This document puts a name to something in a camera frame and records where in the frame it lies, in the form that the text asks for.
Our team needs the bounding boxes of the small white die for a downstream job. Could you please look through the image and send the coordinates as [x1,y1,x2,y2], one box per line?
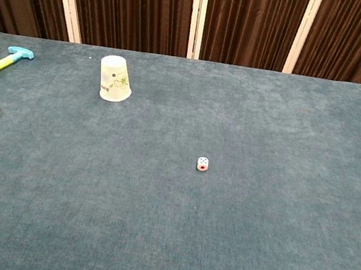
[196,155,211,174]

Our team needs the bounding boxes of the blue table cloth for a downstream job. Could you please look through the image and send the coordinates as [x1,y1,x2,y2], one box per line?
[0,23,361,270]

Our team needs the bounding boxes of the floral paper cup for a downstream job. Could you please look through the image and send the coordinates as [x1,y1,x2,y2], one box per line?
[94,53,137,105]

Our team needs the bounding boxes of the brown pleated curtain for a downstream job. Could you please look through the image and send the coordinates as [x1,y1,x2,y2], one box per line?
[0,0,361,98]

